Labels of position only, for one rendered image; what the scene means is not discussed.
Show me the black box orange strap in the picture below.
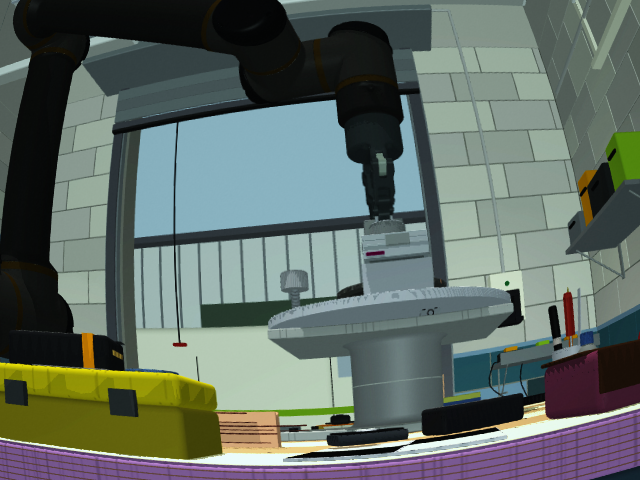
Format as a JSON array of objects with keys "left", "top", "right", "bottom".
[{"left": 6, "top": 328, "right": 127, "bottom": 372}]

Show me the grey knurled index disc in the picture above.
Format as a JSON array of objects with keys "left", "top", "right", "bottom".
[{"left": 363, "top": 216, "right": 404, "bottom": 236}]

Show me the striped wooden block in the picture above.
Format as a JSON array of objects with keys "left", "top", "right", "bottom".
[{"left": 216, "top": 410, "right": 281, "bottom": 450}]

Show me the flat black bar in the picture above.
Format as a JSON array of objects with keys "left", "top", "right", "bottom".
[{"left": 326, "top": 426, "right": 408, "bottom": 447}]

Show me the small grey box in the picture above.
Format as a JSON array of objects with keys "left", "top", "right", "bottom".
[{"left": 566, "top": 209, "right": 587, "bottom": 240}]

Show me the long black block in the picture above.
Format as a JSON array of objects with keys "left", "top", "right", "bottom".
[{"left": 421, "top": 393, "right": 526, "bottom": 437}]

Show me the white round tool holder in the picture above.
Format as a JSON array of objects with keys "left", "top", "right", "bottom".
[{"left": 551, "top": 341, "right": 600, "bottom": 360}]

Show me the grey round-table machine body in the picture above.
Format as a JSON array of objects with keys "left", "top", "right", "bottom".
[{"left": 266, "top": 283, "right": 514, "bottom": 432}]

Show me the maroon box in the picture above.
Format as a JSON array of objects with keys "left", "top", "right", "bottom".
[{"left": 541, "top": 341, "right": 640, "bottom": 421}]

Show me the grey wall shelf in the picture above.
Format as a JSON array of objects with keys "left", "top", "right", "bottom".
[{"left": 564, "top": 178, "right": 640, "bottom": 280}]

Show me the white gauge block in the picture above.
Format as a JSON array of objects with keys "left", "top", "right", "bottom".
[{"left": 359, "top": 229, "right": 435, "bottom": 295}]

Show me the large grey-framed window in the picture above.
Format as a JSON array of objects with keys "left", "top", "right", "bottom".
[{"left": 110, "top": 91, "right": 450, "bottom": 404}]

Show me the yellow tool case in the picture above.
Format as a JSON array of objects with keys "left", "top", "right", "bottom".
[{"left": 0, "top": 361, "right": 224, "bottom": 460}]

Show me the white wall socket box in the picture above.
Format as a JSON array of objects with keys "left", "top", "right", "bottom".
[{"left": 488, "top": 270, "right": 524, "bottom": 307}]

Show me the green box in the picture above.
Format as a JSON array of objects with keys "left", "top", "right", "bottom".
[{"left": 604, "top": 130, "right": 640, "bottom": 190}]

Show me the grey knurled foot screw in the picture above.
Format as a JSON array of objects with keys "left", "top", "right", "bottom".
[{"left": 278, "top": 268, "right": 310, "bottom": 304}]

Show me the red-handled tool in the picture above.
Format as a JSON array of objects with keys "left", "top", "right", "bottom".
[{"left": 562, "top": 286, "right": 577, "bottom": 347}]

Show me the black-handled tool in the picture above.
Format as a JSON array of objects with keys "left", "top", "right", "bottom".
[{"left": 546, "top": 304, "right": 562, "bottom": 352}]

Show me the grey power strip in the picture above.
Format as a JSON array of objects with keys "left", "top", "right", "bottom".
[{"left": 498, "top": 341, "right": 557, "bottom": 365}]

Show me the grey roller blind box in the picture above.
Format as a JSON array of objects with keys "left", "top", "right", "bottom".
[{"left": 83, "top": 4, "right": 434, "bottom": 135}]

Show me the teal wall trunking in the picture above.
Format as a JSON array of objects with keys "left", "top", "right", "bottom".
[{"left": 451, "top": 299, "right": 640, "bottom": 397}]

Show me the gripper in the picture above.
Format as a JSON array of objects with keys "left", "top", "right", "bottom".
[{"left": 335, "top": 82, "right": 405, "bottom": 224}]

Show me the black pull cord red handle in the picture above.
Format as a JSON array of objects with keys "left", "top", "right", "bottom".
[{"left": 171, "top": 119, "right": 189, "bottom": 348}]

